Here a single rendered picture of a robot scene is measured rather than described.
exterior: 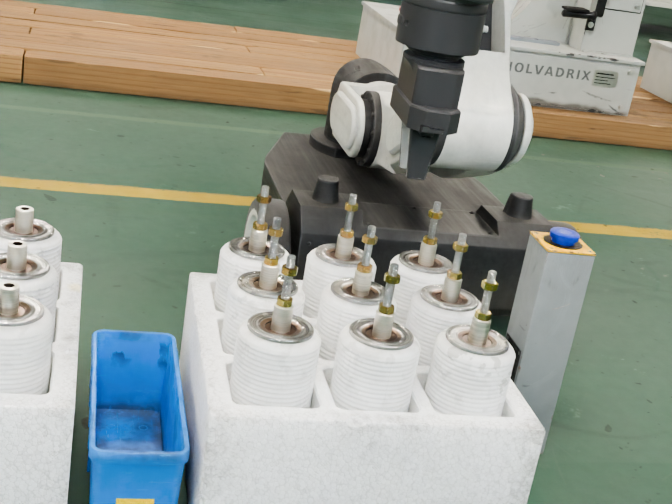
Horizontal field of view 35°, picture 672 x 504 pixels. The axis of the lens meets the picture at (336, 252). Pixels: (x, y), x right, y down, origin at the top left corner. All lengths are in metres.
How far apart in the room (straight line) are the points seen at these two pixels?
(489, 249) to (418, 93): 0.76
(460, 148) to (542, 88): 1.90
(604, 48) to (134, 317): 2.26
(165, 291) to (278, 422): 0.74
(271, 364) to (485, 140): 0.62
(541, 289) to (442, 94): 0.44
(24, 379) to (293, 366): 0.29
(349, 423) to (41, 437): 0.33
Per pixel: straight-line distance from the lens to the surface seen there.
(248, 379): 1.20
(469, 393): 1.25
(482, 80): 1.67
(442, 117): 1.09
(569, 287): 1.47
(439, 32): 1.09
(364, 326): 1.25
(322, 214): 1.75
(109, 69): 3.15
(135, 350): 1.47
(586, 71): 3.57
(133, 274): 1.94
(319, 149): 2.23
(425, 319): 1.35
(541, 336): 1.49
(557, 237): 1.46
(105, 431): 1.46
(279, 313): 1.19
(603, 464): 1.62
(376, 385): 1.21
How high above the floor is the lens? 0.77
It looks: 21 degrees down
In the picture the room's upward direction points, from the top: 10 degrees clockwise
